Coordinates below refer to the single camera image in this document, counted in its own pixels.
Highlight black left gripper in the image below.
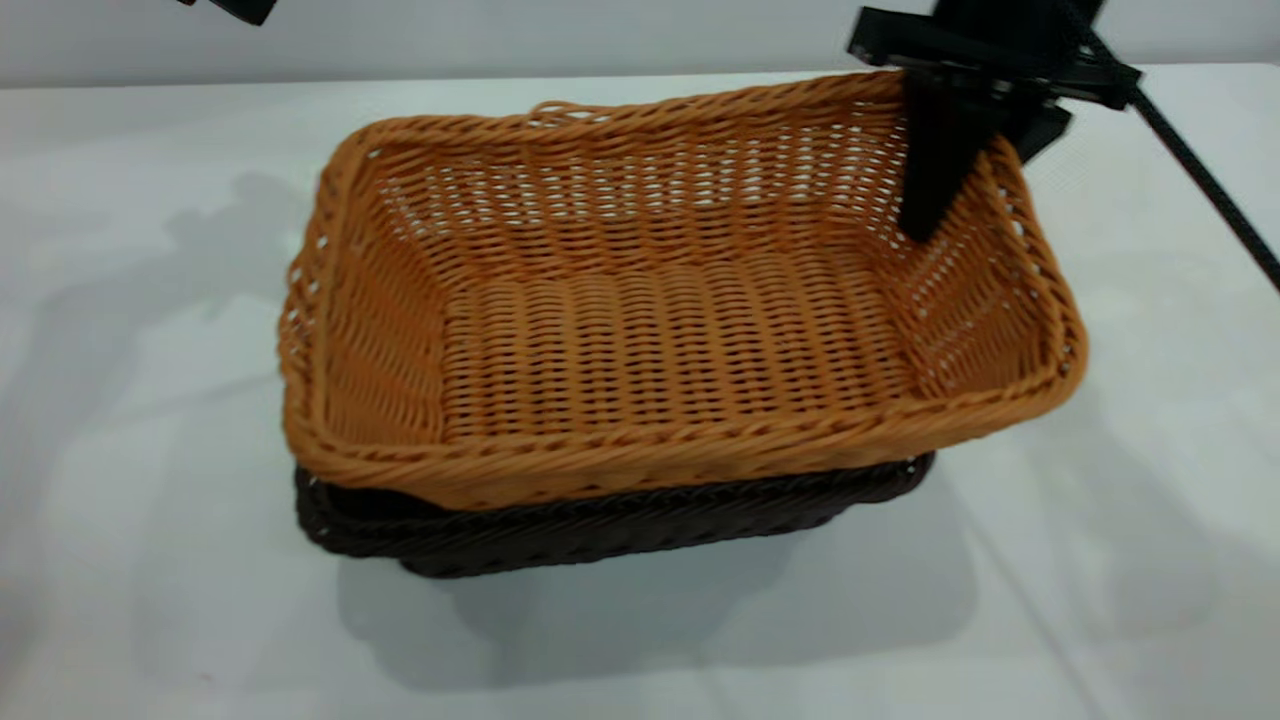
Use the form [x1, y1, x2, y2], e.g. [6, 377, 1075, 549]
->
[176, 0, 278, 27]

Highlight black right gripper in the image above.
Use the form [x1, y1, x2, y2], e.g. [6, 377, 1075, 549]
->
[847, 0, 1143, 244]

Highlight orange wicker basket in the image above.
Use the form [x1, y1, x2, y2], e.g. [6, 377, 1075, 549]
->
[278, 68, 1089, 512]

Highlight black wicker basket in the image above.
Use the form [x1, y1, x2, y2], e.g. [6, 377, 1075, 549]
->
[293, 452, 937, 579]

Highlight black braided cable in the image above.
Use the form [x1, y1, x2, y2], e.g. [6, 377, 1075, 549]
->
[1062, 0, 1280, 294]

